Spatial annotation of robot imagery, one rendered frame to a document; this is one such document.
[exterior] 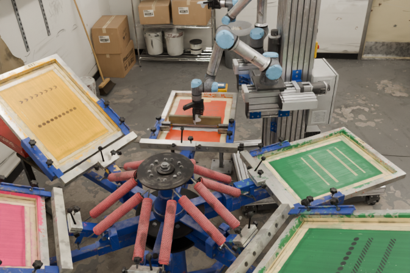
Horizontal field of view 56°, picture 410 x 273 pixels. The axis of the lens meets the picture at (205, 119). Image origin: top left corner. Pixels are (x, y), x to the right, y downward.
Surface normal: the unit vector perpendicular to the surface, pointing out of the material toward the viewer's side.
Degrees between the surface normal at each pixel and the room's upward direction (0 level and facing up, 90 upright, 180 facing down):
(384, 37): 90
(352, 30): 90
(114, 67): 90
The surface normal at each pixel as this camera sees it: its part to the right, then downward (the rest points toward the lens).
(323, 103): 0.08, 0.54
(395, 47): -0.13, 0.54
